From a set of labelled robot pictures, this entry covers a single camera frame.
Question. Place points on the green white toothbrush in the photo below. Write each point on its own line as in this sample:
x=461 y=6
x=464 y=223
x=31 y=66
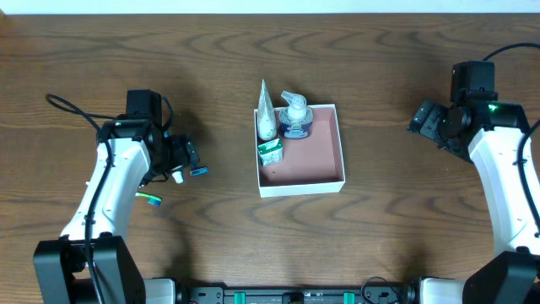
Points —
x=151 y=199

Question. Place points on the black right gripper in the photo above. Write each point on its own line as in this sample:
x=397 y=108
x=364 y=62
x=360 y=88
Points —
x=428 y=122

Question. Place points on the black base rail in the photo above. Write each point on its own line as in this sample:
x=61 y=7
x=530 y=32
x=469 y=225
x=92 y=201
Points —
x=274 y=295

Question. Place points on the Colgate toothpaste tube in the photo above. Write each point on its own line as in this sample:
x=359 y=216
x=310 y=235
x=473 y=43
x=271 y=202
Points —
x=177 y=176

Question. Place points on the white Pantene tube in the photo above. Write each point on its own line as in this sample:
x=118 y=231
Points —
x=266 y=124

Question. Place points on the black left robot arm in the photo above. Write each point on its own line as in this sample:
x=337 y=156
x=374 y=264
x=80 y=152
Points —
x=90 y=262

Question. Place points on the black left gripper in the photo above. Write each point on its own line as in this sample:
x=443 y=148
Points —
x=186 y=154

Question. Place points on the purple hand soap pump bottle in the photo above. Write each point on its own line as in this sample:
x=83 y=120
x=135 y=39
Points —
x=295 y=120

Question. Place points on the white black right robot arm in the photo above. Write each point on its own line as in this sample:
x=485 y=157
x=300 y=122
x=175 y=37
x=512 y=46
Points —
x=495 y=137

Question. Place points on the green white soap packet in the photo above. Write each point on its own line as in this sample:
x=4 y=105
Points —
x=271 y=152

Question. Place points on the white box pink interior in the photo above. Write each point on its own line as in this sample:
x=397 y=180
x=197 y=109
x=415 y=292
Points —
x=312 y=165

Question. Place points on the blue disposable razor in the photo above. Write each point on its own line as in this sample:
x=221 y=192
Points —
x=198 y=171

